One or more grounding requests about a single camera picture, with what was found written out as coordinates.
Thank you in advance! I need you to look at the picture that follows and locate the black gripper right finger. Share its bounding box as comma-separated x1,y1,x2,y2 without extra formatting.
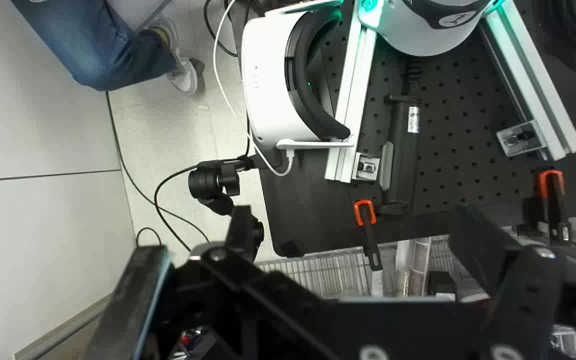
447,208,564,360

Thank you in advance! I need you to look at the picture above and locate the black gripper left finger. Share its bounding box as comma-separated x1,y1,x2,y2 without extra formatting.
196,246,341,360

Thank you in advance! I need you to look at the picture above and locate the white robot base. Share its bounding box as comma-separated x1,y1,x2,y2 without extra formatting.
357,0,494,58

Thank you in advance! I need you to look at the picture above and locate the black perforated breadboard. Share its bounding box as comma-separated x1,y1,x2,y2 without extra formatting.
261,0,576,258

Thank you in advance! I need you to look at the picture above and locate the white sneaker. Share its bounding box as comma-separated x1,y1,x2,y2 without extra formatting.
145,19,208,96

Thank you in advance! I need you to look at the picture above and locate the white VR headset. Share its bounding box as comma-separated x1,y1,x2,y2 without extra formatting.
240,0,349,151

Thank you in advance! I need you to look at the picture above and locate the person leg in jeans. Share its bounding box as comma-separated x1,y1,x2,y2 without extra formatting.
9,0,177,92

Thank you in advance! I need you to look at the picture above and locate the orange handled clamp right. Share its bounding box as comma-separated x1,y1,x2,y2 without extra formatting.
535,168,572,244

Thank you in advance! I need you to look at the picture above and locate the orange handled clamp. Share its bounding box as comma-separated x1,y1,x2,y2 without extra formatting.
351,198,382,271
535,168,572,244

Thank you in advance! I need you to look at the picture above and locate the orange handled clamp left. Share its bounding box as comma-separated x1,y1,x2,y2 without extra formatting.
351,198,382,271

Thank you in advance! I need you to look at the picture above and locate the black camera on mount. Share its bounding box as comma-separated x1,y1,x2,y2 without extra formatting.
188,156,263,260

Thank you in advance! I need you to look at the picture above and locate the right aluminium extrusion rail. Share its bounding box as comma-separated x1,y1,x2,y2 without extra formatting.
484,0,576,160

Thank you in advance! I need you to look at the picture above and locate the aluminium extrusion rail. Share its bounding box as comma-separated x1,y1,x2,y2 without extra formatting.
484,0,576,160
323,0,383,185

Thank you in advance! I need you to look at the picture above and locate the left aluminium extrusion rail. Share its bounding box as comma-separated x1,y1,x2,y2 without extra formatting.
323,0,383,185

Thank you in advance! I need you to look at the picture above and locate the black thin cable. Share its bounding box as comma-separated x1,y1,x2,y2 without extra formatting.
103,91,214,250

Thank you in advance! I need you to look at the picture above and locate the white cable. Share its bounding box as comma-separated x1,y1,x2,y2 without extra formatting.
210,0,295,180

